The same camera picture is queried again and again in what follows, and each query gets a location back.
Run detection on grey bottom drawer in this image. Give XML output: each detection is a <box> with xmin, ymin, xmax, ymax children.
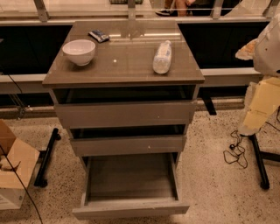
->
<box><xmin>73</xmin><ymin>153</ymin><xmax>189</xmax><ymax>220</ymax></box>

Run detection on grey drawer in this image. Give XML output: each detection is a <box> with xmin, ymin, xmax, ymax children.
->
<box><xmin>54</xmin><ymin>100</ymin><xmax>197</xmax><ymax>129</ymax></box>
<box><xmin>70</xmin><ymin>124</ymin><xmax>186</xmax><ymax>157</ymax></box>
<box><xmin>73</xmin><ymin>153</ymin><xmax>189</xmax><ymax>220</ymax></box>

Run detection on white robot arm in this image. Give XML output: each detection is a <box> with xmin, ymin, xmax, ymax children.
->
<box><xmin>235</xmin><ymin>14</ymin><xmax>280</xmax><ymax>136</ymax></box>

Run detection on grey drawer cabinet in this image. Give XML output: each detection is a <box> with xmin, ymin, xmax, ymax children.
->
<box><xmin>42</xmin><ymin>19</ymin><xmax>206</xmax><ymax>165</ymax></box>

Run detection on grey middle drawer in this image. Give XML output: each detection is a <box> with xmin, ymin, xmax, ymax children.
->
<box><xmin>70</xmin><ymin>124</ymin><xmax>186</xmax><ymax>157</ymax></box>

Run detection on grey top drawer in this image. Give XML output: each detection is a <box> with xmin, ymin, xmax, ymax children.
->
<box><xmin>54</xmin><ymin>100</ymin><xmax>197</xmax><ymax>129</ymax></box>

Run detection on clear plastic water bottle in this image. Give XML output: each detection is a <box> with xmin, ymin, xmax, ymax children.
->
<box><xmin>153</xmin><ymin>40</ymin><xmax>172</xmax><ymax>74</ymax></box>

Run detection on black table leg behind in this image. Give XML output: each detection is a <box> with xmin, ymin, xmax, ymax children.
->
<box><xmin>202</xmin><ymin>95</ymin><xmax>217</xmax><ymax>116</ymax></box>

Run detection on white ceramic bowl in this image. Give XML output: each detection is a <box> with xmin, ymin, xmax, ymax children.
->
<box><xmin>62</xmin><ymin>39</ymin><xmax>96</xmax><ymax>66</ymax></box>

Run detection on black left stand leg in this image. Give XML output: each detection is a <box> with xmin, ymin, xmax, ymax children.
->
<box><xmin>34</xmin><ymin>128</ymin><xmax>61</xmax><ymax>187</ymax></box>

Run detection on black stand leg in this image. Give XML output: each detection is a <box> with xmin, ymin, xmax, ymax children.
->
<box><xmin>248</xmin><ymin>135</ymin><xmax>280</xmax><ymax>190</ymax></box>
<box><xmin>34</xmin><ymin>128</ymin><xmax>61</xmax><ymax>187</ymax></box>

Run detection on person's legs behind glass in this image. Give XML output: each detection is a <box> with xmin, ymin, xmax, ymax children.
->
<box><xmin>156</xmin><ymin>0</ymin><xmax>204</xmax><ymax>17</ymax></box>

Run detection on open cardboard box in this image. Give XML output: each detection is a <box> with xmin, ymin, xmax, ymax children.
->
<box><xmin>0</xmin><ymin>120</ymin><xmax>39</xmax><ymax>210</ymax></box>

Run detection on black right stand leg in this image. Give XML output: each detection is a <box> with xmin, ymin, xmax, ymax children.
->
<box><xmin>248</xmin><ymin>135</ymin><xmax>280</xmax><ymax>190</ymax></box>

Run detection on metal railing with glass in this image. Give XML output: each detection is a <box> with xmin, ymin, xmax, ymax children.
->
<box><xmin>0</xmin><ymin>0</ymin><xmax>280</xmax><ymax>25</ymax></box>

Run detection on tangled black floor cable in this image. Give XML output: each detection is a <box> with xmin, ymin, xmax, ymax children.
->
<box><xmin>223</xmin><ymin>129</ymin><xmax>249</xmax><ymax>170</ymax></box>

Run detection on black cable over box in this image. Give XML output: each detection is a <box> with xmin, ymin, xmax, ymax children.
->
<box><xmin>0</xmin><ymin>65</ymin><xmax>44</xmax><ymax>224</ymax></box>

